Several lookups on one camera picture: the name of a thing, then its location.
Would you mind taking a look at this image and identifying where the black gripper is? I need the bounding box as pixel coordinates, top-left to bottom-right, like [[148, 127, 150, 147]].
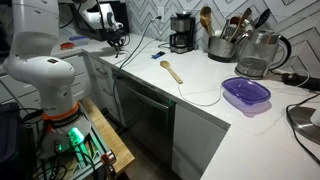
[[106, 28, 127, 51]]

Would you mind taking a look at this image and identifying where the box with blue lid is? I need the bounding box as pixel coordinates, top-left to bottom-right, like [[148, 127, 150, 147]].
[[68, 35, 91, 47]]

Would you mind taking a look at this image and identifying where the small blue packet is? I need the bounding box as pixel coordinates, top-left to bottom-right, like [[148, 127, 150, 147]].
[[150, 50, 167, 60]]

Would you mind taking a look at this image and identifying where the small orange object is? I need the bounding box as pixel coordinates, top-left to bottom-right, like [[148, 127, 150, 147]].
[[59, 42, 75, 51]]

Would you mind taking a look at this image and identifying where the black steel coffee maker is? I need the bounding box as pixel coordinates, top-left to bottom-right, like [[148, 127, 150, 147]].
[[169, 10, 197, 55]]

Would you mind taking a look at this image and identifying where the wooden board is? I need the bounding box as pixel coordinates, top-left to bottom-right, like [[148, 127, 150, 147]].
[[79, 96, 136, 176]]

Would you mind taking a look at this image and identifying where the large wooden spoon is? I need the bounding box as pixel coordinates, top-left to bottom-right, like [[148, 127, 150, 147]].
[[199, 5, 215, 38]]

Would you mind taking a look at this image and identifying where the steel utensil crock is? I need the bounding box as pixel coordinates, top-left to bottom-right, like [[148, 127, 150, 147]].
[[207, 35, 238, 63]]

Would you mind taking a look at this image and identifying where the metal kitchen utensil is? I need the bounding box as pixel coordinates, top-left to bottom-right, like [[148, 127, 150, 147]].
[[221, 19, 236, 42]]

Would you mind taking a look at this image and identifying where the wooden spatula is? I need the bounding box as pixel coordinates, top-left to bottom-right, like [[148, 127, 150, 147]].
[[229, 7, 253, 43]]

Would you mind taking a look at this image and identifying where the grey cabinet door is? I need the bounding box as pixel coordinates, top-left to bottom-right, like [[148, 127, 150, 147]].
[[171, 103, 232, 180]]

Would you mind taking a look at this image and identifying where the purple plastic food container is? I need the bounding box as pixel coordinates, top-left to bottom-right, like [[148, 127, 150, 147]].
[[221, 76, 273, 118]]

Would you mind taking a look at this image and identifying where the glass electric kettle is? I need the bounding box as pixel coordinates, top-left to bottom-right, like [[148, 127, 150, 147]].
[[234, 29, 293, 80]]

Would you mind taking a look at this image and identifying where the dark storage bin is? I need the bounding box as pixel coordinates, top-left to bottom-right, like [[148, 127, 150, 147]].
[[0, 101, 27, 180]]

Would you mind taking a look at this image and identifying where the black spatula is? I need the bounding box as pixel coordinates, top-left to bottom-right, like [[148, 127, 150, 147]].
[[253, 8, 272, 30]]

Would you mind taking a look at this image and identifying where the dark power cord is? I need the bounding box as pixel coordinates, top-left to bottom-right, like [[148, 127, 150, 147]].
[[111, 15, 163, 126]]

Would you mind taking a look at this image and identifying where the coffee maker cord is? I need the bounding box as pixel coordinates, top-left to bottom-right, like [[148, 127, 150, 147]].
[[157, 41, 172, 51]]

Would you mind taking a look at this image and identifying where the white wall outlet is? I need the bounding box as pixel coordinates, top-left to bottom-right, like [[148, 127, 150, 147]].
[[156, 6, 165, 22]]

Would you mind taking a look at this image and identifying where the black robot cable harness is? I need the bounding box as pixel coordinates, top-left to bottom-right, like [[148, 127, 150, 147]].
[[59, 2, 83, 30]]

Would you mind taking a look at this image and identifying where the thin white cable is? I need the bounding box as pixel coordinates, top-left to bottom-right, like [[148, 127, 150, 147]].
[[176, 74, 241, 108]]

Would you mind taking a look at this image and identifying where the robot mount with green light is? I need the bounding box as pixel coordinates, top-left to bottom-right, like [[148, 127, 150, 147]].
[[36, 114, 93, 160]]

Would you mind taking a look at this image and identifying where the metal robot cart frame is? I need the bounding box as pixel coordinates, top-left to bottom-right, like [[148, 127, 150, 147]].
[[36, 129, 118, 180]]

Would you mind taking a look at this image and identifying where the black appliance cable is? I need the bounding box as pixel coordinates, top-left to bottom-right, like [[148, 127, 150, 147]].
[[285, 92, 320, 166]]

